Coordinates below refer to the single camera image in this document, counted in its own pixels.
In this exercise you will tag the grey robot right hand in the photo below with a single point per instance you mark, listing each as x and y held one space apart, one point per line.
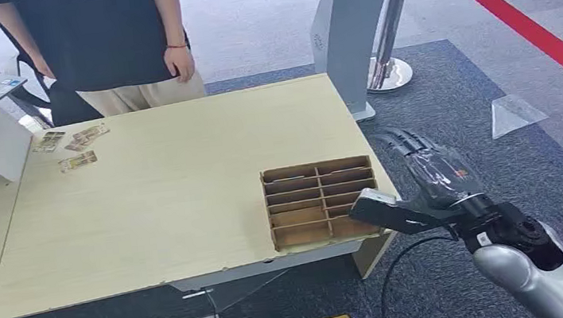
439 174

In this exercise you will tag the clear plastic sheet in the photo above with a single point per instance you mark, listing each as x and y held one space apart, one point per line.
512 113

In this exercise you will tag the wooden compartment organizer box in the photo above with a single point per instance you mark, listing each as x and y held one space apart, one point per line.
318 204

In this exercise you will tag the person's left hand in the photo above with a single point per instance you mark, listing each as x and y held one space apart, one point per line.
179 63

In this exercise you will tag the person's right hand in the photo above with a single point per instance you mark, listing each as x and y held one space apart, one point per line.
45 72

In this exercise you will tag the person's right forearm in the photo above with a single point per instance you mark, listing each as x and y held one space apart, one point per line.
15 29

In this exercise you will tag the person's left forearm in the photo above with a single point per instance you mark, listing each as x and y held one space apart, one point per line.
171 16

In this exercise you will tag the person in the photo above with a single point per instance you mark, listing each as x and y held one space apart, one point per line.
103 35

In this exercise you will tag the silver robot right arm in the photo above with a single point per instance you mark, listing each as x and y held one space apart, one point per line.
539 277

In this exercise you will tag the chrome stanchion post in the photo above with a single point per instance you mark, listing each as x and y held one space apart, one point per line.
391 73

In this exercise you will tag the grey kiosk stand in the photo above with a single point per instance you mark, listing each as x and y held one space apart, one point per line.
351 22

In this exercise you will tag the patterned card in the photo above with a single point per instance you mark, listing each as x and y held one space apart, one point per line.
78 145
49 142
91 132
77 161

